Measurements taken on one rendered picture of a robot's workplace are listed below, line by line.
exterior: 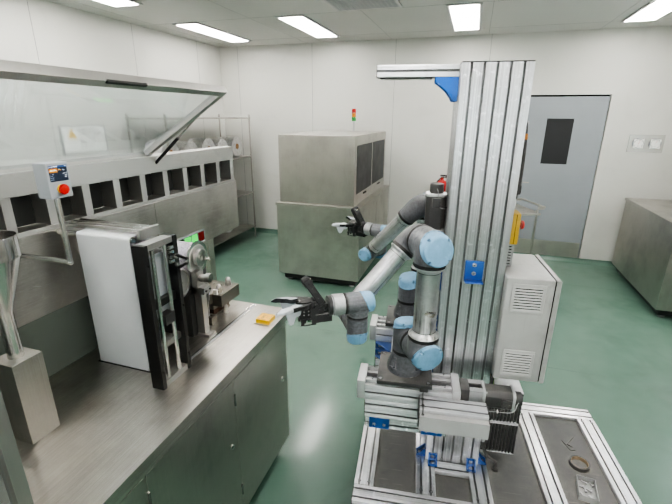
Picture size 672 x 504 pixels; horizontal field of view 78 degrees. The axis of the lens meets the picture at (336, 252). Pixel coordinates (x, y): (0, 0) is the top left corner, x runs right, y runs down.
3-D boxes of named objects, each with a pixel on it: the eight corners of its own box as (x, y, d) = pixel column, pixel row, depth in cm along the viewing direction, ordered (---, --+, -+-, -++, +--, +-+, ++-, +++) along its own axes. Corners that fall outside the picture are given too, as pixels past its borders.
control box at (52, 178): (56, 200, 115) (48, 164, 112) (38, 198, 117) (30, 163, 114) (78, 196, 121) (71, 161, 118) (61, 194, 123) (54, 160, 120)
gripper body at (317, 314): (299, 327, 137) (334, 322, 140) (298, 302, 135) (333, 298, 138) (295, 319, 144) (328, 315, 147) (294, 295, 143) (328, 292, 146)
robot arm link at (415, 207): (425, 211, 196) (365, 268, 226) (435, 207, 204) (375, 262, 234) (410, 193, 198) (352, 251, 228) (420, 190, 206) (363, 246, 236)
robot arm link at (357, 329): (360, 330, 158) (361, 304, 154) (370, 345, 147) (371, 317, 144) (340, 332, 156) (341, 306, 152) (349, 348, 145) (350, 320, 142)
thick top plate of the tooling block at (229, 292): (222, 307, 196) (221, 295, 194) (152, 296, 208) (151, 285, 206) (239, 294, 210) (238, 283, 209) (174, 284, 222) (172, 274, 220)
